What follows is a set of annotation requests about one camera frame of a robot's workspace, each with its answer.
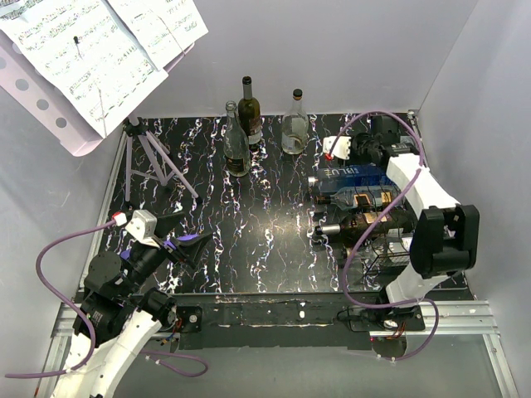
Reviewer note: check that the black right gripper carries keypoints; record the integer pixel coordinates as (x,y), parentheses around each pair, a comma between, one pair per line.
(358,138)

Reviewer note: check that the blue clear tall bottle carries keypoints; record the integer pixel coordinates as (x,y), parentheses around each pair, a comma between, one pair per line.
(332,179)

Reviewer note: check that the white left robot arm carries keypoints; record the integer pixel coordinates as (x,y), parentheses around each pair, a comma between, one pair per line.
(116,320)

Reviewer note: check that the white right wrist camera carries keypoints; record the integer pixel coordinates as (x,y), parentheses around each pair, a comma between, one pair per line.
(334,147)

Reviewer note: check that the dark brown wine bottle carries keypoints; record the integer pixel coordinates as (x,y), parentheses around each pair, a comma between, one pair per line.
(249,113)

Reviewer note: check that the lilac music stand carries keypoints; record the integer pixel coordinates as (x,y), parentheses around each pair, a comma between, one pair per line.
(47,104)

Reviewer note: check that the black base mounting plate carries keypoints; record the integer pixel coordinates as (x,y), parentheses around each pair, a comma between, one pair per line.
(292,320)

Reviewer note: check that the clear flask black gold label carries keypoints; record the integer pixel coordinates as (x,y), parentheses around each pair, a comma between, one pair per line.
(370,198)

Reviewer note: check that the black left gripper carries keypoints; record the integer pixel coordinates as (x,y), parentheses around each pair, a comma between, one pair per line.
(190,250)

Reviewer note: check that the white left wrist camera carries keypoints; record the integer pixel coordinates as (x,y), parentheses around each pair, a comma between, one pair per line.
(142,227)

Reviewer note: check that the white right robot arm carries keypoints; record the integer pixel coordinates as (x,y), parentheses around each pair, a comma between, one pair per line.
(445,238)

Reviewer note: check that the green wine bottle silver neck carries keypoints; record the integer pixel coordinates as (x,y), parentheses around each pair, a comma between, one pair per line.
(354,225)

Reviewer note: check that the clear green-tinted bottle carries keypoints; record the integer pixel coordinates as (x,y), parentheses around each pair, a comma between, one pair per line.
(236,146)

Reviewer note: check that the small sheet music page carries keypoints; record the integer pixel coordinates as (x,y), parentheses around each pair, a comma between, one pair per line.
(164,28)

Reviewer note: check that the clear bottle black cork cap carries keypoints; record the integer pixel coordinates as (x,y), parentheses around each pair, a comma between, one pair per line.
(294,126)

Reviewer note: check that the purple marker pen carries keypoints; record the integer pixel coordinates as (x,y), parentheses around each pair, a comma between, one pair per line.
(186,249)

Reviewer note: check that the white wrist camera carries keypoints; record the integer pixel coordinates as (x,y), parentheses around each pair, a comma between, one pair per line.
(334,147)
(142,227)

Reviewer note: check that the large sheet music page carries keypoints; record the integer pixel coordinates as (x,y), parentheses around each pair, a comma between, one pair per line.
(83,49)

